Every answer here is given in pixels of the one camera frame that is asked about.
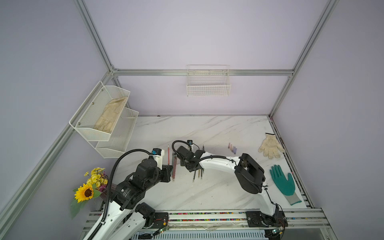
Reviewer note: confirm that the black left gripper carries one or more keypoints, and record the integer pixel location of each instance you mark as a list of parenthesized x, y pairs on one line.
[(166, 170)]

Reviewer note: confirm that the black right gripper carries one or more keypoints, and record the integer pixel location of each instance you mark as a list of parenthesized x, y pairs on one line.
[(183, 162)]

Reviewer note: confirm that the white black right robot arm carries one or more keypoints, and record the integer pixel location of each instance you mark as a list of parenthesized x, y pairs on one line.
[(251, 177)]

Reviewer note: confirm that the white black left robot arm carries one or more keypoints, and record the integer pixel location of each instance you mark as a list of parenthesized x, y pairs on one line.
[(120, 207)]

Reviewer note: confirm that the artificial sunflower bouquet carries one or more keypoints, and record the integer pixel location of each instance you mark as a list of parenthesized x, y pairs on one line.
[(95, 185)]

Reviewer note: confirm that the cream glove in shelf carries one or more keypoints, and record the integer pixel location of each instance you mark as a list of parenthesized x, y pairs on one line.
[(110, 115)]

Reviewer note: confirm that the cream knitted work glove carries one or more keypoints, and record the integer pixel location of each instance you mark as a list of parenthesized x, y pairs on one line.
[(271, 147)]

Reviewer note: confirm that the green rubber work glove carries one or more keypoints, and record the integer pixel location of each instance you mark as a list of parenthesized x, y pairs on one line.
[(286, 185)]

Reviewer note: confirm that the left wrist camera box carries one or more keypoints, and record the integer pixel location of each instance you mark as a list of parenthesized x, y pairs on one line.
[(158, 155)]

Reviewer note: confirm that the white mesh wall shelf lower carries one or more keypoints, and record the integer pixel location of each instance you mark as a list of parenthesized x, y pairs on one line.
[(120, 137)]

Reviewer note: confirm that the white mesh wall shelf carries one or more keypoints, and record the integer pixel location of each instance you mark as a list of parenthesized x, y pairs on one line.
[(96, 119), (120, 137)]

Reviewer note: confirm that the white mesh wall shelf upper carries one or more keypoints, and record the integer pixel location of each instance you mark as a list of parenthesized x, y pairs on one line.
[(96, 119)]

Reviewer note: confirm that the white wire wall basket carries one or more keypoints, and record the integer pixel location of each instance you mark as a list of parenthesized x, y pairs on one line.
[(208, 81)]

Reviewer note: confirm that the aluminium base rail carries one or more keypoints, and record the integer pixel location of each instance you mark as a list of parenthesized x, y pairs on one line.
[(223, 224)]

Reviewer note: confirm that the aluminium frame profile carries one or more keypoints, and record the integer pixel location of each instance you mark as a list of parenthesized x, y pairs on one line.
[(25, 193)]

